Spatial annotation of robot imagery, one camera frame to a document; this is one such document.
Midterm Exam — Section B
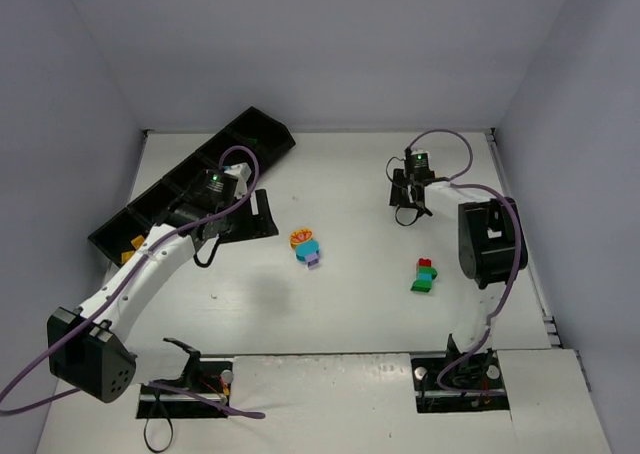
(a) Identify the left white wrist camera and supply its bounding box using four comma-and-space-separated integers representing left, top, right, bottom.
224, 162, 252, 199

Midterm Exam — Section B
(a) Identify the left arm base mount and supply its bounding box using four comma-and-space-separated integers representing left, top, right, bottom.
135, 358, 234, 420

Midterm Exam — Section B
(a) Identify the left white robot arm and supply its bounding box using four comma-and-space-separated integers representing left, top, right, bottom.
47, 163, 266, 403

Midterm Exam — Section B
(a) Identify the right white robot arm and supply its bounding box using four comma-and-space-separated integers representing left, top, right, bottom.
389, 148, 528, 358

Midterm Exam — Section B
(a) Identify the green flat lego brick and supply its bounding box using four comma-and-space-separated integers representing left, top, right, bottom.
411, 279, 433, 293

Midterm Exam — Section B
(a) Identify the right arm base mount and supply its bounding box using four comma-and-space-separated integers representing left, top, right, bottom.
410, 351, 510, 414

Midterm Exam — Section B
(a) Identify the lavender lego brick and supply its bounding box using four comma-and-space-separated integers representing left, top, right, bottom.
305, 252, 320, 269

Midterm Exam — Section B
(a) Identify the yellow lego brick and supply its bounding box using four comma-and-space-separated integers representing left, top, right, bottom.
120, 235, 145, 264

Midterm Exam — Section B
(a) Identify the black sectioned sorting tray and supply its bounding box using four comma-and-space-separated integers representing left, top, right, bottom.
88, 107, 296, 267

